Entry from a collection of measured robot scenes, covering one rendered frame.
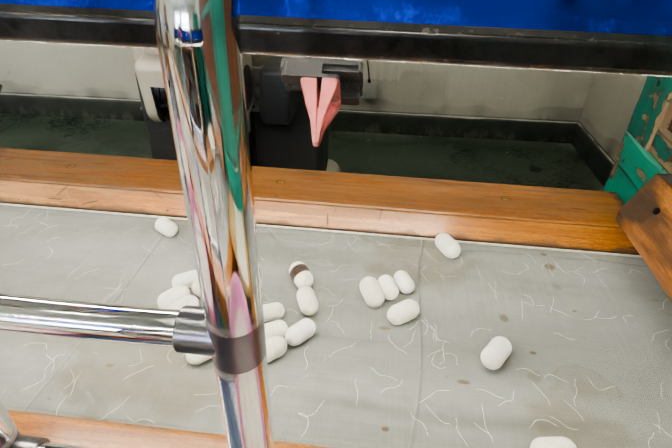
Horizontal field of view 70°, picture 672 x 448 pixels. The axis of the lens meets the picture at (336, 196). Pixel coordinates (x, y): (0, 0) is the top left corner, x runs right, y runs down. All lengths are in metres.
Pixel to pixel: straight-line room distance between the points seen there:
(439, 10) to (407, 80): 2.30
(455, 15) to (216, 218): 0.17
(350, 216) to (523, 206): 0.23
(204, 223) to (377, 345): 0.36
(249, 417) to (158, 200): 0.49
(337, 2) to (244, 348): 0.17
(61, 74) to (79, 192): 2.33
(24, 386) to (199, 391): 0.16
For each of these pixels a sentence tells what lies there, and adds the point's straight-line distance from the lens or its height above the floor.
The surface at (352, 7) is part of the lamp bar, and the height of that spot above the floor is 1.07.
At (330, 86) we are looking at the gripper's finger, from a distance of 0.59.
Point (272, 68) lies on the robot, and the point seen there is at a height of 0.75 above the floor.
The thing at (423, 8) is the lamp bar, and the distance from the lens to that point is 0.27.
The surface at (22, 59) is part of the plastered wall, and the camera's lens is 3.15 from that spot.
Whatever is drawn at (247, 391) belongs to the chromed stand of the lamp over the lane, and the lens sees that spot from 0.22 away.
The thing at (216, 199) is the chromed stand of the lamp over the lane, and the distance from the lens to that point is 0.16.
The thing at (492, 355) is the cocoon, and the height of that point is 0.76.
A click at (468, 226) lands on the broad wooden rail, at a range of 0.64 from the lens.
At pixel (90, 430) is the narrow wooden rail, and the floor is 0.76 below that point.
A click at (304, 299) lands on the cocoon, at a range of 0.51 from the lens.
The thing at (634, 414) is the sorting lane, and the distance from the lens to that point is 0.52.
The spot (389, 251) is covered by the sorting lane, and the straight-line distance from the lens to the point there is 0.60.
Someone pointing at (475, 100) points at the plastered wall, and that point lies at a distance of 2.64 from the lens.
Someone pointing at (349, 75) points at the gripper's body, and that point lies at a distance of 0.61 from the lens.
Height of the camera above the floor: 1.12
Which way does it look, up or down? 33 degrees down
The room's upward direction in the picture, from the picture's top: 2 degrees clockwise
